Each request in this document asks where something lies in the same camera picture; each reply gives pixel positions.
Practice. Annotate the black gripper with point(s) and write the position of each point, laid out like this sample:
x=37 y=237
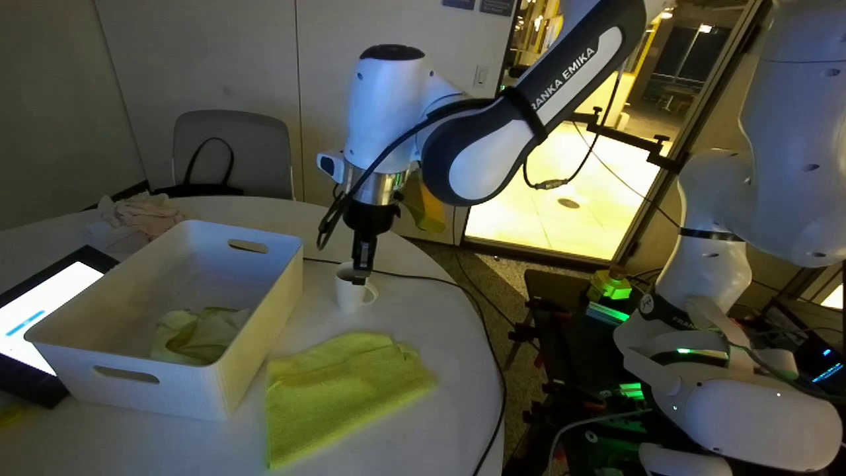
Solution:
x=372 y=217

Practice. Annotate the yellow-green microfiber towel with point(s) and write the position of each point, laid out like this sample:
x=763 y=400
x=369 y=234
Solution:
x=345 y=388

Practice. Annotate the small pale yellow cloth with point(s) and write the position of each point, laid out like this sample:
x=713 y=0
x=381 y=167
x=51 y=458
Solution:
x=199 y=335

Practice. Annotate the white plastic box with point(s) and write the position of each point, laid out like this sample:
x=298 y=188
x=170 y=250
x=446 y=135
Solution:
x=168 y=392

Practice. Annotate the white mug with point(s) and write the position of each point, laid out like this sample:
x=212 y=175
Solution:
x=352 y=294

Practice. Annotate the grey chair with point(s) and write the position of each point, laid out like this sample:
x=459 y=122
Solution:
x=265 y=150

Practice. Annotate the black equipment cart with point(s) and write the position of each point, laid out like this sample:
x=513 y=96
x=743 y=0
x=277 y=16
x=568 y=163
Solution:
x=557 y=352

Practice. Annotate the pink crumpled cloth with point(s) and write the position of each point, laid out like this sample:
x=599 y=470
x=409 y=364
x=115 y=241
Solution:
x=147 y=215

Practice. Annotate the tablet device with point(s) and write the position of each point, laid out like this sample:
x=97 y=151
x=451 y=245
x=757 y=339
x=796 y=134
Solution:
x=43 y=307

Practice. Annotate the wall poster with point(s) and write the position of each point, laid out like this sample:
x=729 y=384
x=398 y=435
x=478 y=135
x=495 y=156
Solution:
x=497 y=6
x=459 y=3

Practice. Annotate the black camera stand clamp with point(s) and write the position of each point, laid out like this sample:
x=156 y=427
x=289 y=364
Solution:
x=663 y=151

